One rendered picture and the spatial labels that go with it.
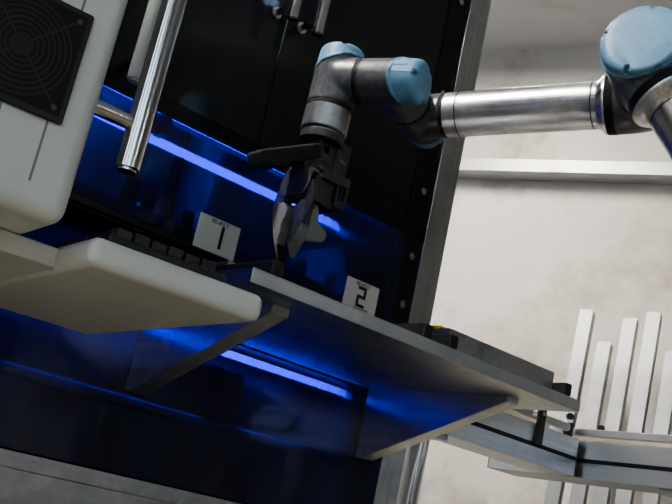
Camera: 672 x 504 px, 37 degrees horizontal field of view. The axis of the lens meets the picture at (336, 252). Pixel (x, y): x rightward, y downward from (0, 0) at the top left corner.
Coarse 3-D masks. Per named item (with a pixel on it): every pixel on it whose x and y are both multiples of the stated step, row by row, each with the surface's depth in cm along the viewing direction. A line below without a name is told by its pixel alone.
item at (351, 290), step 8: (352, 280) 191; (352, 288) 191; (368, 288) 194; (376, 288) 195; (344, 296) 190; (352, 296) 191; (368, 296) 194; (376, 296) 195; (352, 304) 191; (360, 304) 192; (368, 304) 193; (376, 304) 195; (368, 312) 193
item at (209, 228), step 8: (200, 216) 170; (208, 216) 171; (200, 224) 170; (208, 224) 171; (216, 224) 172; (224, 224) 173; (200, 232) 170; (208, 232) 171; (216, 232) 172; (224, 232) 173; (232, 232) 174; (200, 240) 170; (208, 240) 171; (216, 240) 172; (224, 240) 173; (232, 240) 174; (208, 248) 171; (216, 248) 172; (224, 248) 173; (232, 248) 174; (224, 256) 173; (232, 256) 174
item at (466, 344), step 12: (468, 336) 156; (468, 348) 156; (480, 348) 158; (492, 348) 159; (492, 360) 159; (504, 360) 161; (516, 360) 163; (516, 372) 163; (528, 372) 165; (540, 372) 167; (552, 372) 169; (540, 384) 166; (552, 384) 168
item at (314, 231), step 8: (304, 200) 156; (296, 208) 156; (296, 216) 156; (312, 216) 157; (296, 224) 155; (304, 224) 154; (312, 224) 157; (296, 232) 154; (304, 232) 155; (312, 232) 157; (320, 232) 158; (288, 240) 155; (296, 240) 154; (304, 240) 155; (312, 240) 156; (320, 240) 157; (288, 248) 155; (296, 248) 155
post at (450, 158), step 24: (480, 0) 222; (480, 24) 221; (480, 48) 220; (456, 72) 215; (456, 144) 213; (456, 168) 213; (432, 192) 208; (432, 216) 207; (432, 240) 206; (432, 264) 206; (432, 288) 205; (384, 456) 194; (384, 480) 193
